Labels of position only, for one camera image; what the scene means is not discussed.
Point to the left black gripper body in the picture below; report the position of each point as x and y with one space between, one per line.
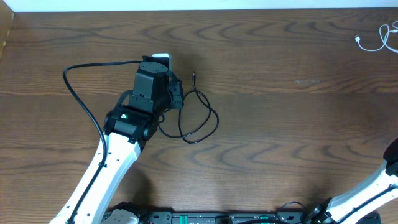
176 91

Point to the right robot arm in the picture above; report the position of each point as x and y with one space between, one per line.
372 193

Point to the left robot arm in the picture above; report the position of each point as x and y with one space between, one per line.
128 126

